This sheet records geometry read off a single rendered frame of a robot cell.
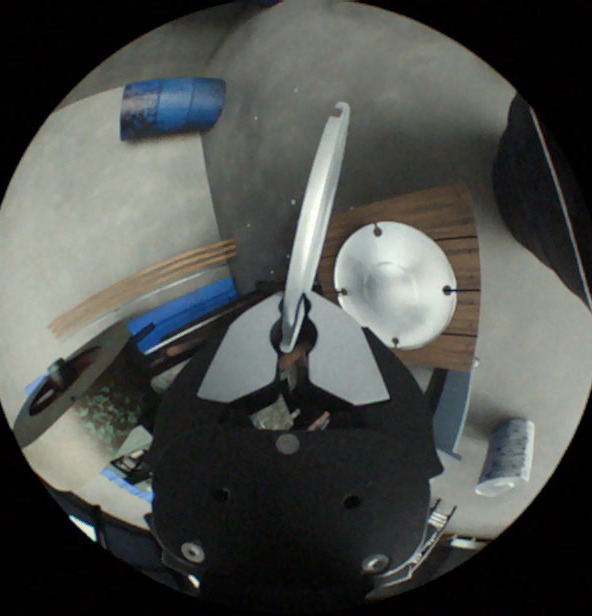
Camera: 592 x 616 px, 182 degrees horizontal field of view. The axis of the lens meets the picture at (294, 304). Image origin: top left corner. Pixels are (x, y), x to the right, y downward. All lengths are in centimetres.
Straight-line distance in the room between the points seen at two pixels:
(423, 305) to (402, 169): 51
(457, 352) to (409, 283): 19
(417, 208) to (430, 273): 12
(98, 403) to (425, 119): 127
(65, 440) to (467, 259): 92
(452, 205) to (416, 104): 54
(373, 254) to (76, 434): 82
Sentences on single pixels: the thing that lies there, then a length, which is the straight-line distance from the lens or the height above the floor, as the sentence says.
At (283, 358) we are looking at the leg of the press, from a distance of 63.
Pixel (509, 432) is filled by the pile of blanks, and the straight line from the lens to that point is 119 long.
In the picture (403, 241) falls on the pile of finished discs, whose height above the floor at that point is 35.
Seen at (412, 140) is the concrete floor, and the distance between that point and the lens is 78.
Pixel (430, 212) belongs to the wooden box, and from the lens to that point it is 37.
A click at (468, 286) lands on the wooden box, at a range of 39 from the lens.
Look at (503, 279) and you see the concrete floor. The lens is 77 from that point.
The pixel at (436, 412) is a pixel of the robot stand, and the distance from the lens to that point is 63.
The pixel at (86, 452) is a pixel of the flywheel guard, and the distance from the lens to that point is 63.
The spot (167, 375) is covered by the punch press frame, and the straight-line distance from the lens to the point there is 104.
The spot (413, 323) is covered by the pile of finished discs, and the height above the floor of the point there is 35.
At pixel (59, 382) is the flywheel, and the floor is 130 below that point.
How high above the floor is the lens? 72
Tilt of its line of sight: 35 degrees down
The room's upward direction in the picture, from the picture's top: 119 degrees counter-clockwise
